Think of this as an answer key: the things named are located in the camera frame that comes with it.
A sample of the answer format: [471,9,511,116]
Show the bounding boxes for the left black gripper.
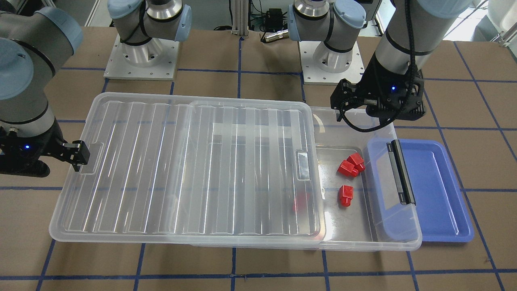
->
[330,57,427,122]

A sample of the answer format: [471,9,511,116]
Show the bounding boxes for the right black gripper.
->
[0,121,90,177]

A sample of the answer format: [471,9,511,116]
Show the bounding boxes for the clear plastic box lid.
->
[49,92,312,245]

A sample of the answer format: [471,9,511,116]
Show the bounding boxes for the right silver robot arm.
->
[0,0,193,177]

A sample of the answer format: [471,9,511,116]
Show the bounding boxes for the red block pair upper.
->
[337,152,366,177]

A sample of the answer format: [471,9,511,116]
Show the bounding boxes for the clear plastic storage box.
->
[173,105,422,252]

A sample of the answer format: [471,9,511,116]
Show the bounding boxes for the blue plastic tray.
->
[400,139,474,243]

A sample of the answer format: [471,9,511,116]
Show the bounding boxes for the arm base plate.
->
[298,41,364,85]
[103,35,181,81]

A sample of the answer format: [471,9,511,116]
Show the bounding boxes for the black box latch handle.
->
[386,139,416,205]

